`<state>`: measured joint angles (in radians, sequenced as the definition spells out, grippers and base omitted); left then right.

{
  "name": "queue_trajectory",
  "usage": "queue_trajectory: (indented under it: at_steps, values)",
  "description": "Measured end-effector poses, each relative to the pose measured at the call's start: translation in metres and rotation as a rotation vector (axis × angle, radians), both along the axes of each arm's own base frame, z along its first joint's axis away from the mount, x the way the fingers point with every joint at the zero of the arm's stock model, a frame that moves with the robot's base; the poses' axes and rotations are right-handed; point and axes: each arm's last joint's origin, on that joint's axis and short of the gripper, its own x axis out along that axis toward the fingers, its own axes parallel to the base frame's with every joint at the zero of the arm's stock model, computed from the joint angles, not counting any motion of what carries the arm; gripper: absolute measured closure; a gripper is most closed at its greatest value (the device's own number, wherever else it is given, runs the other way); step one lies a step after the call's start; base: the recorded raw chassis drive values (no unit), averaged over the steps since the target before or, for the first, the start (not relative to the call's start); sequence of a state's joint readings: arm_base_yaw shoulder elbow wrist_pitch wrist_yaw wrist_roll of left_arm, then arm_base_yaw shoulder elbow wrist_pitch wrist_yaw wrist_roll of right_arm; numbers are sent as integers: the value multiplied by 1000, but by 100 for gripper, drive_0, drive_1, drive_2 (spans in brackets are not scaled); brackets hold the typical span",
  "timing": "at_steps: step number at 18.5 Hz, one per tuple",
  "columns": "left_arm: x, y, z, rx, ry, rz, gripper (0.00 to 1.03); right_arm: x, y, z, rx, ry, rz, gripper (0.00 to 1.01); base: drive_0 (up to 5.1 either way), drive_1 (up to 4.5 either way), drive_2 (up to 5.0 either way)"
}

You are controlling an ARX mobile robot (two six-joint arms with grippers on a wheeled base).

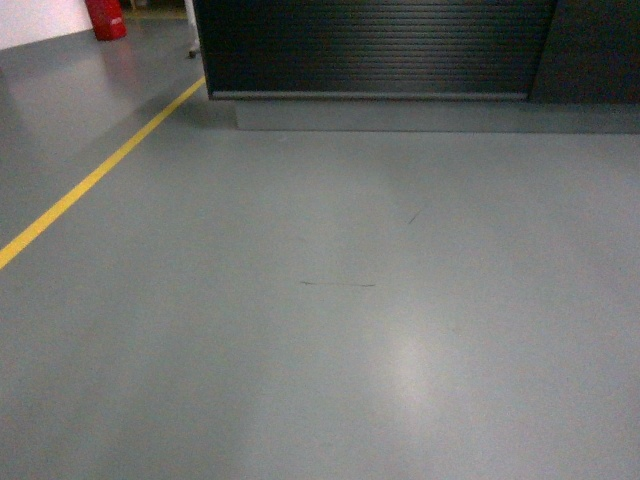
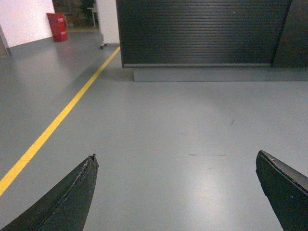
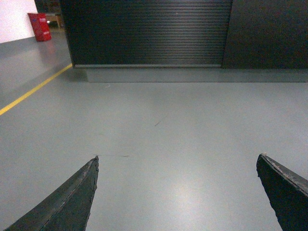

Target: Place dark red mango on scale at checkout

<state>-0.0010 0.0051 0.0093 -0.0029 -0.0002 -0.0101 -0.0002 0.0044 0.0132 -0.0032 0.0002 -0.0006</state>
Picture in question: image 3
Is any black checkout counter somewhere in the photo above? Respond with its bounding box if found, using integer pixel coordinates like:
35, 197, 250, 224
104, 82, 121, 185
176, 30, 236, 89
60, 0, 308, 82

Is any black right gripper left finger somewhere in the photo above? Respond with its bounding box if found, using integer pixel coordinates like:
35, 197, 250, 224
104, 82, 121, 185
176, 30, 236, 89
6, 156, 99, 231

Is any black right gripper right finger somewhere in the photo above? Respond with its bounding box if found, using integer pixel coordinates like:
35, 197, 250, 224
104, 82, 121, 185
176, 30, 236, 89
256, 154, 308, 231

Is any red box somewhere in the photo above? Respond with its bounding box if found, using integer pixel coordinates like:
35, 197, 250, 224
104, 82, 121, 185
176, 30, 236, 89
27, 13, 51, 42

